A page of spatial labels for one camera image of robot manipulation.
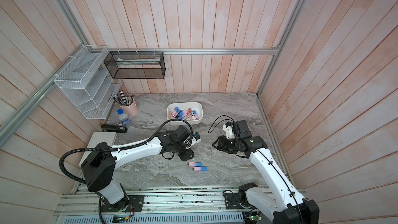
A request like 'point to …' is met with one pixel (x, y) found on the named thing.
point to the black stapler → (109, 128)
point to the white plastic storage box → (191, 112)
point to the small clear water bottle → (124, 117)
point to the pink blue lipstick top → (175, 110)
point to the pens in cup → (125, 100)
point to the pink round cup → (131, 109)
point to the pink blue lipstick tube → (196, 114)
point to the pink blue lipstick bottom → (185, 112)
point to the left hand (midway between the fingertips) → (189, 155)
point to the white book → (98, 138)
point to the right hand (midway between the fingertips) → (215, 144)
